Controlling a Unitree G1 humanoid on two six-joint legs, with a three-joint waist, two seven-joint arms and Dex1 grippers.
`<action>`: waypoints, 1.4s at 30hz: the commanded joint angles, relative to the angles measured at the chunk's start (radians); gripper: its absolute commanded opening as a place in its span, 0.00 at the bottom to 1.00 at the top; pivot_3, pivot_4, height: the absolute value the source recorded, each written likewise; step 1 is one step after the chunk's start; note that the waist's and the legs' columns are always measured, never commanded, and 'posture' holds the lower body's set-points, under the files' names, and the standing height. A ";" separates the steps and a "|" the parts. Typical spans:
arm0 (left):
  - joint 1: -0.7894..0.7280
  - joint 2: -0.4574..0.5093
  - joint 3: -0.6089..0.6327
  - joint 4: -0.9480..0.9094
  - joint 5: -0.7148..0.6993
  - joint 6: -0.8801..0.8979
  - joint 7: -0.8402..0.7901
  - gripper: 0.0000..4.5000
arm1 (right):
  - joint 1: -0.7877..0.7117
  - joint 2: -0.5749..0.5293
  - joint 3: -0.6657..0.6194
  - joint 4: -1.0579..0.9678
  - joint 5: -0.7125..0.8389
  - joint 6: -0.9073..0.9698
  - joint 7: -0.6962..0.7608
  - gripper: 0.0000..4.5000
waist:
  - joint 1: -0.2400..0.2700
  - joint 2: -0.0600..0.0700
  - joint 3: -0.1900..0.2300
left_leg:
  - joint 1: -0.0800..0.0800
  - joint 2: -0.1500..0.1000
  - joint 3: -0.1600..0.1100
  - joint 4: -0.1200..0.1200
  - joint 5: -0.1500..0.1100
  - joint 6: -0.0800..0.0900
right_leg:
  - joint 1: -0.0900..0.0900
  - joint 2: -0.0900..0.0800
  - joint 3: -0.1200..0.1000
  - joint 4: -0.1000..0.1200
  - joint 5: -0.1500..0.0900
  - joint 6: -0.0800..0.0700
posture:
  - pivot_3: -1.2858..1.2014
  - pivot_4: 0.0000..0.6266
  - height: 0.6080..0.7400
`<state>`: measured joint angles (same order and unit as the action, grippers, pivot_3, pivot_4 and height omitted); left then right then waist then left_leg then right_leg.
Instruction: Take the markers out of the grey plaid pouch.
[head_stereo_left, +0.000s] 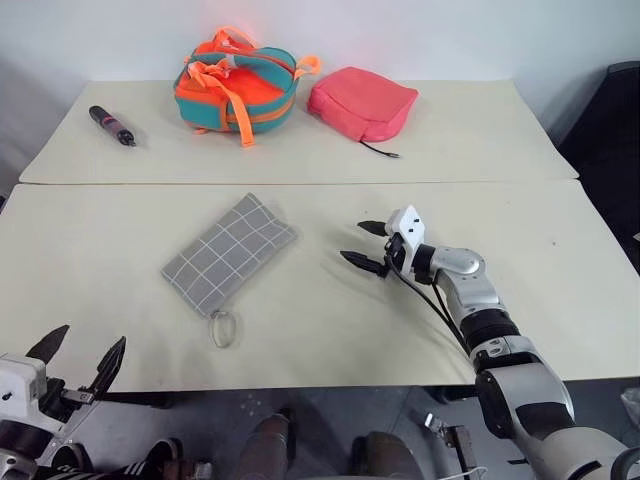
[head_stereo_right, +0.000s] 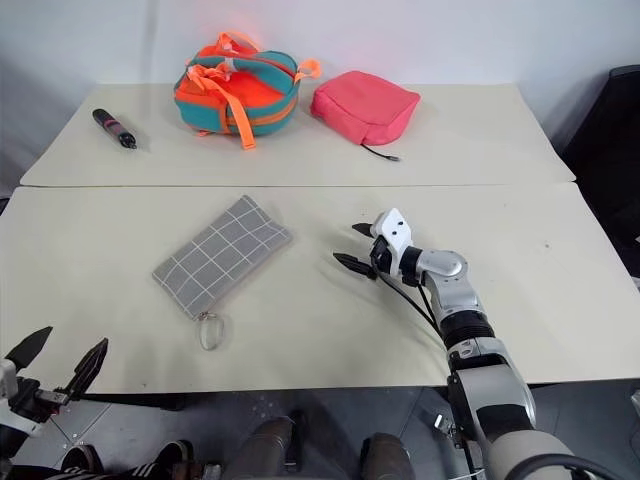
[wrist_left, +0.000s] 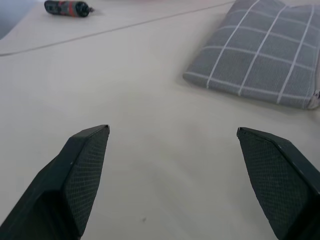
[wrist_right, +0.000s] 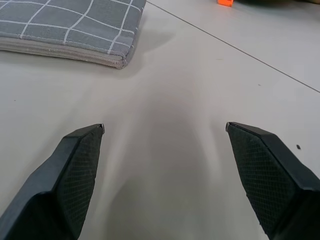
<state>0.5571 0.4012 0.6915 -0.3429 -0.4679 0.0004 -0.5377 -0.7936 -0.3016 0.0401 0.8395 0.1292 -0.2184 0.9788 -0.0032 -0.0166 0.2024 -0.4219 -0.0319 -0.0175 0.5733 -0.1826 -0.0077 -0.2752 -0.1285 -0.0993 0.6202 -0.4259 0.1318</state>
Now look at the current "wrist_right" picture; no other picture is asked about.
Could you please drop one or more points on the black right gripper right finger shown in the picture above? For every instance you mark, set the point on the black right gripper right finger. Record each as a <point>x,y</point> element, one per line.
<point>272,175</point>

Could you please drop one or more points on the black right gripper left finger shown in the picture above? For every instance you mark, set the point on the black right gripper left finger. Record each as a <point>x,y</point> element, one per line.
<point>62,185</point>

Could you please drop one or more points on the grey checked cloth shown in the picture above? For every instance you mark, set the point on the grey checked cloth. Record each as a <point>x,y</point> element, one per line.
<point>72,27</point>

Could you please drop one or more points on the small orange plastic block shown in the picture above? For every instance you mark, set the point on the small orange plastic block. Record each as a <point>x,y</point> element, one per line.
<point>225,2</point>

